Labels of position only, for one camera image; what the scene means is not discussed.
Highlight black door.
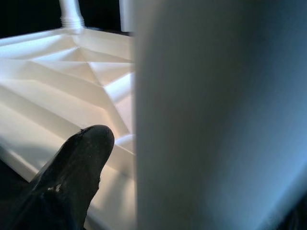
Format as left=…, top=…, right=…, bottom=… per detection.
left=0, top=0, right=120, bottom=39

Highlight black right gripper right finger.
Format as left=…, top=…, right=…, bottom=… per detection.
left=261, top=189, right=307, bottom=230

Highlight white plastic table leg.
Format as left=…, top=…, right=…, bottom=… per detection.
left=131, top=0, right=307, bottom=230
left=59, top=0, right=85, bottom=31

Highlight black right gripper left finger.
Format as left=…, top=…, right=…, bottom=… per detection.
left=4, top=125, right=115, bottom=230

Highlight white plastic table top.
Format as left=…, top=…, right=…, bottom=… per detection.
left=0, top=26, right=137, bottom=230

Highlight white board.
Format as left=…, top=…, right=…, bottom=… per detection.
left=119, top=0, right=135, bottom=32

